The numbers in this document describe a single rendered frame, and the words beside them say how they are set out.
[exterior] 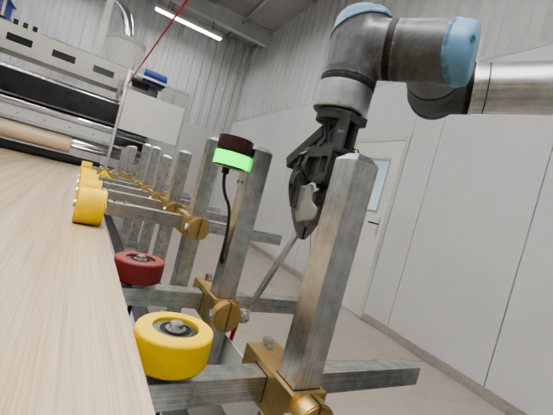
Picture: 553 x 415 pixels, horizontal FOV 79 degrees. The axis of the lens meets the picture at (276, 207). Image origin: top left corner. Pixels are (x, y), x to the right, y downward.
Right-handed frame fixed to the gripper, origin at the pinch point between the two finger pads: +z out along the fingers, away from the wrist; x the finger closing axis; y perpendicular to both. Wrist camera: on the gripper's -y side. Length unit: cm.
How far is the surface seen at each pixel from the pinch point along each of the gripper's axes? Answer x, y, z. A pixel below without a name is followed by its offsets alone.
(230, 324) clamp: -7.1, -2.9, 18.1
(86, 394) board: -30.3, 22.8, 12.1
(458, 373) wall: 258, -95, 94
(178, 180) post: -8, -55, -2
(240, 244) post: -7.7, -5.5, 4.9
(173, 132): 29, -258, -39
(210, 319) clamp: -10.3, -4.3, 18.0
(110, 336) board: -28.3, 14.6, 12.0
